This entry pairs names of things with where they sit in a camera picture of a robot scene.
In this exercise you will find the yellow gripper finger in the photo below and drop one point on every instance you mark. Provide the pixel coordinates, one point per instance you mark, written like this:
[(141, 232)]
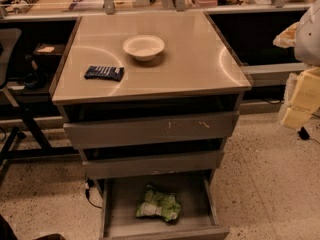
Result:
[(301, 98), (287, 38)]

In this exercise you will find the green rice chip bag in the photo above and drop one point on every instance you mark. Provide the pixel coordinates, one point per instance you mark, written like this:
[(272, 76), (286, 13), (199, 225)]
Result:
[(158, 204)]

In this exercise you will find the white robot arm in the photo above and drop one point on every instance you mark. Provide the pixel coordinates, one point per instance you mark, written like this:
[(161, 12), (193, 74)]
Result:
[(307, 46)]

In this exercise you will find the middle drawer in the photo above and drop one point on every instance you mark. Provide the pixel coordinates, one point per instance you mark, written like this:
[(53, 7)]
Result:
[(101, 166)]

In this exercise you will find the top drawer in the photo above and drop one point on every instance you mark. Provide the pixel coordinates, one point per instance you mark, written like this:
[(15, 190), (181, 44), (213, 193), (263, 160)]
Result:
[(149, 130)]

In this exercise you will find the grey drawer cabinet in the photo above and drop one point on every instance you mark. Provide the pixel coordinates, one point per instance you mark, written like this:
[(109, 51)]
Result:
[(194, 74)]

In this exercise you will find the black power adapter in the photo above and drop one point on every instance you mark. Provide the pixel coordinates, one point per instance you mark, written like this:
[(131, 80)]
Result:
[(303, 134)]

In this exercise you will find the white bowl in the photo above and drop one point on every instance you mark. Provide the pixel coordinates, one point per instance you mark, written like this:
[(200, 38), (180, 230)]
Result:
[(143, 47)]

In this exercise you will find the dark blue snack bar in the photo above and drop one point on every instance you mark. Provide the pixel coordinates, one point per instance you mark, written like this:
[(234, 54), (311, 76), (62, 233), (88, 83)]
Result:
[(105, 73)]

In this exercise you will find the black box under desk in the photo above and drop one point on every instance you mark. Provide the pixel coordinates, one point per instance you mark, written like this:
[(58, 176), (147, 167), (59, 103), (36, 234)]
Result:
[(48, 56)]

